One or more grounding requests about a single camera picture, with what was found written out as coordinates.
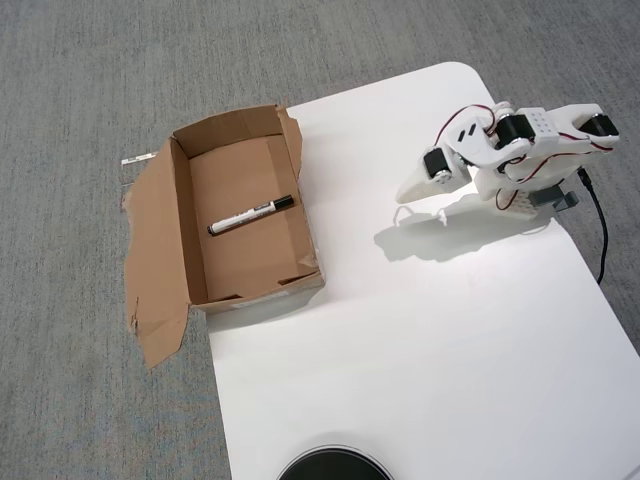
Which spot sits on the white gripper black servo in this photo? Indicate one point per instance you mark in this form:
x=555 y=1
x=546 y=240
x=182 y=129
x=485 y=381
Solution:
x=434 y=171

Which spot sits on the white marker pen black cap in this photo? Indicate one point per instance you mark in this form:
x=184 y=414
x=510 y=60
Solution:
x=245 y=216

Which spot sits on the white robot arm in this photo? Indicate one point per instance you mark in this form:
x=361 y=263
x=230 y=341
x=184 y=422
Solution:
x=545 y=127

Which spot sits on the open brown cardboard box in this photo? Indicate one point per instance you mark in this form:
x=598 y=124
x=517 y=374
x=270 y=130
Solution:
x=240 y=260

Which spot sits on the grey table clamp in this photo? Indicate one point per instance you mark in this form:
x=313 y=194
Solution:
x=567 y=202

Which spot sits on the white paper strip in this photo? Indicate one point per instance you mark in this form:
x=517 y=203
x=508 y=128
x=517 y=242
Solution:
x=137 y=159

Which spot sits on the black round disc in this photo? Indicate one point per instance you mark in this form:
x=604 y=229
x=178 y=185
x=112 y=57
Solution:
x=332 y=462

